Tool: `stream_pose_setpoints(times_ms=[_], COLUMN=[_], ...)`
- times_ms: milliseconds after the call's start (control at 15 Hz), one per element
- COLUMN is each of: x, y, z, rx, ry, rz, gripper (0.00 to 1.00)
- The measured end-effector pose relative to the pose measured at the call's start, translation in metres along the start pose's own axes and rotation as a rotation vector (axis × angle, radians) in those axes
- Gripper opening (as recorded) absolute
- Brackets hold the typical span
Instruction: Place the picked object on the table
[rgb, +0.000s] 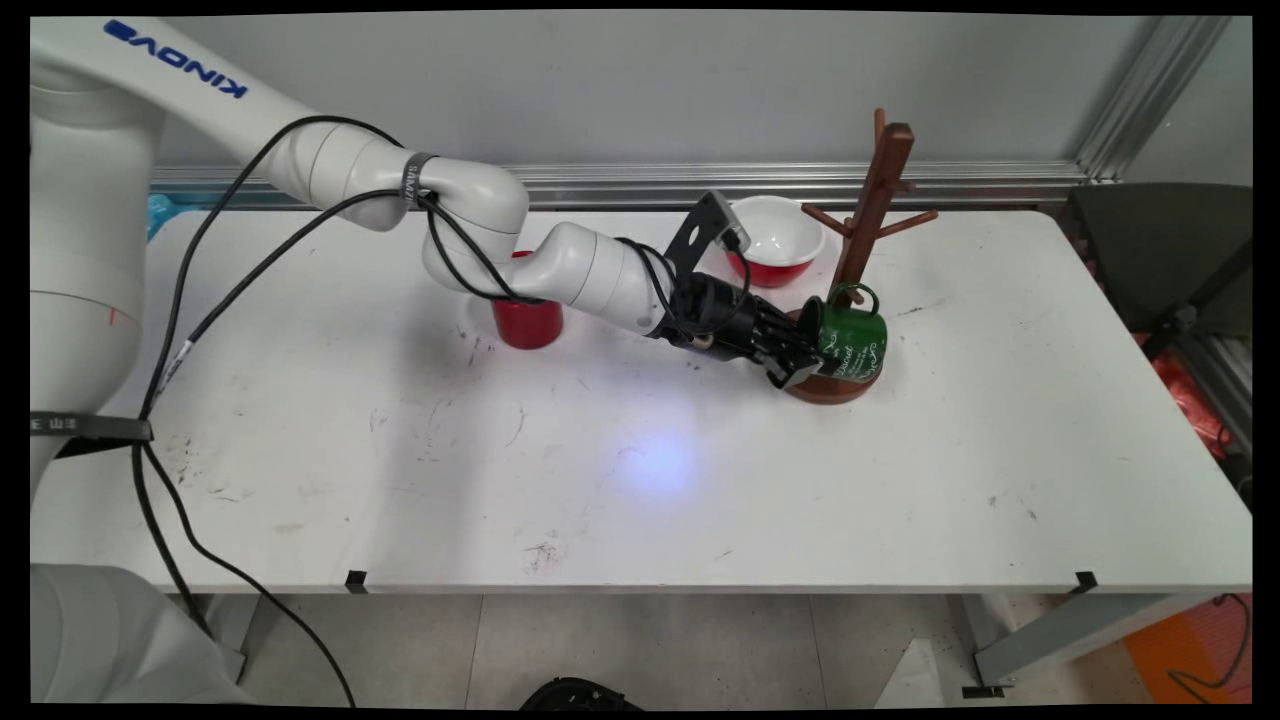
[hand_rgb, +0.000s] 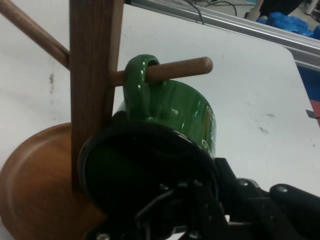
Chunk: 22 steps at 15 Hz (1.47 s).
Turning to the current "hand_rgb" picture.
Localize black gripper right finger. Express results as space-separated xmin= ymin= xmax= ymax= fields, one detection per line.
xmin=214 ymin=156 xmax=320 ymax=240

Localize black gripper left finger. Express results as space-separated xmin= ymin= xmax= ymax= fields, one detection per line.
xmin=83 ymin=178 xmax=231 ymax=240

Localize green enamel mug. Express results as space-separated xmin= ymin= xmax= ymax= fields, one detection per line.
xmin=76 ymin=53 xmax=222 ymax=227

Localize brown wooden mug tree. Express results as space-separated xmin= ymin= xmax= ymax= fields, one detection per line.
xmin=0 ymin=0 xmax=214 ymax=240

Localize blue plastic bag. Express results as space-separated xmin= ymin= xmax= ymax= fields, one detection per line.
xmin=256 ymin=11 xmax=320 ymax=40

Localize aluminium side rail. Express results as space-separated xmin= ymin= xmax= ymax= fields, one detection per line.
xmin=125 ymin=0 xmax=320 ymax=73

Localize black hanging cable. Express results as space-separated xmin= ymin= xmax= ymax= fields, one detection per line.
xmin=189 ymin=0 xmax=206 ymax=25

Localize white round post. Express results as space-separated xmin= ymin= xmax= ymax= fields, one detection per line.
xmin=243 ymin=0 xmax=264 ymax=22

